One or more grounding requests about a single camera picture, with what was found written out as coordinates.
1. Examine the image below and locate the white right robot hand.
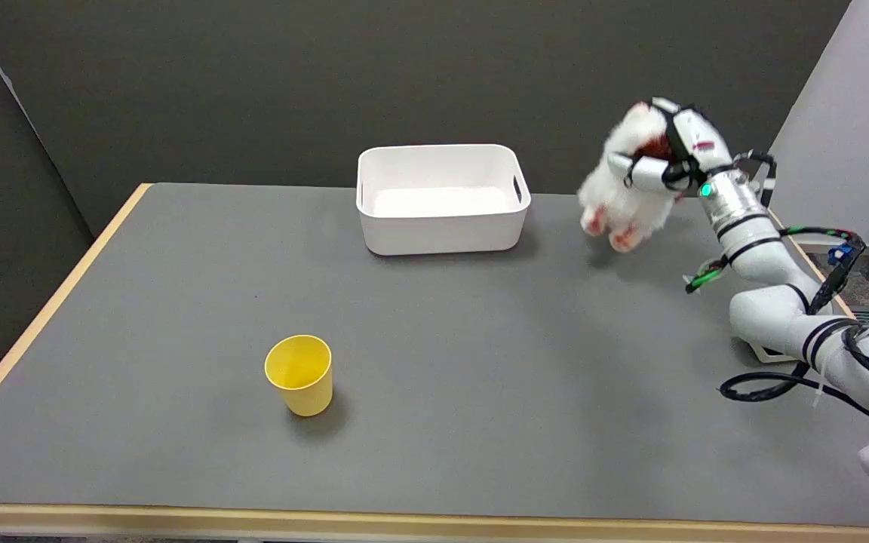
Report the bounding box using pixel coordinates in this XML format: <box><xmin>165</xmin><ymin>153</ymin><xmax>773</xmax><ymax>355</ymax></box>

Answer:
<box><xmin>606</xmin><ymin>97</ymin><xmax>734</xmax><ymax>193</ymax></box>

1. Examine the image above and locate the white fluffy plush toy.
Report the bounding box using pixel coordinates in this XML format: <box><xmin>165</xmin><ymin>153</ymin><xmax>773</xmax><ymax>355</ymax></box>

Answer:
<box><xmin>578</xmin><ymin>102</ymin><xmax>686</xmax><ymax>253</ymax></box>

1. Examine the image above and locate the white plastic storage box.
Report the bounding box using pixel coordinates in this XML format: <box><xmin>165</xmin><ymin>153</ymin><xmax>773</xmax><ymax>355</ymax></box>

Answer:
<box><xmin>356</xmin><ymin>144</ymin><xmax>532</xmax><ymax>256</ymax></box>

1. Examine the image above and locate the yellow plastic cup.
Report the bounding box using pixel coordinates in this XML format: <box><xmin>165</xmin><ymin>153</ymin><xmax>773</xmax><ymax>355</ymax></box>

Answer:
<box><xmin>264</xmin><ymin>335</ymin><xmax>334</xmax><ymax>417</ymax></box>

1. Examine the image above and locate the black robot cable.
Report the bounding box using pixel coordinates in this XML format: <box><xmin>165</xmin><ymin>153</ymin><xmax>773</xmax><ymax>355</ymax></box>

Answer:
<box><xmin>685</xmin><ymin>150</ymin><xmax>869</xmax><ymax>428</ymax></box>

